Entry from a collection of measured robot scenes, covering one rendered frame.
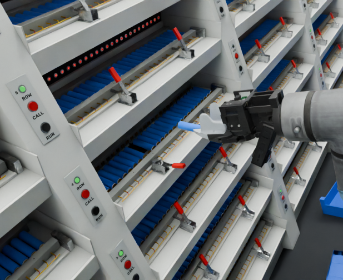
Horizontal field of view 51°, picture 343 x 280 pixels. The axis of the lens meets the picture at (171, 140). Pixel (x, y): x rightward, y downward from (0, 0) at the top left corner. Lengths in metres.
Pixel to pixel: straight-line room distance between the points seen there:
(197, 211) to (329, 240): 0.70
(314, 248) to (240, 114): 0.97
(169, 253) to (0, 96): 0.56
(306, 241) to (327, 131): 1.00
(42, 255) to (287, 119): 0.53
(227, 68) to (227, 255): 0.59
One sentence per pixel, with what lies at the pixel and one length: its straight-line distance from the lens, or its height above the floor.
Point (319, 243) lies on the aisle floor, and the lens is 1.58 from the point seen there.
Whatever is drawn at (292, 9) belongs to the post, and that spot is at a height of 0.78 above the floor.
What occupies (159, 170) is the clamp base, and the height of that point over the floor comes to 0.71.
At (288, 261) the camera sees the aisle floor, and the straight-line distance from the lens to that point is 1.54.
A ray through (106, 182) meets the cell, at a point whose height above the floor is 0.76.
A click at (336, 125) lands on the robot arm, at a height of 0.81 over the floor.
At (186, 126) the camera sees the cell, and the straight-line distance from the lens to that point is 0.81.
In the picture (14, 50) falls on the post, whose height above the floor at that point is 1.11.
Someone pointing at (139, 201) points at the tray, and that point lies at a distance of 0.84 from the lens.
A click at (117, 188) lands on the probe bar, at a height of 0.74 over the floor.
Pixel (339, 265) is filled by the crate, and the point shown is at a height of 0.20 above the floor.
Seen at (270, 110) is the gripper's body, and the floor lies 0.84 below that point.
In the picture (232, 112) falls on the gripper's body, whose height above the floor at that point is 0.84.
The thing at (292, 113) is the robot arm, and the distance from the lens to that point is 0.65.
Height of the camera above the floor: 1.11
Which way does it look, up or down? 23 degrees down
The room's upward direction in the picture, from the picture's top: 24 degrees counter-clockwise
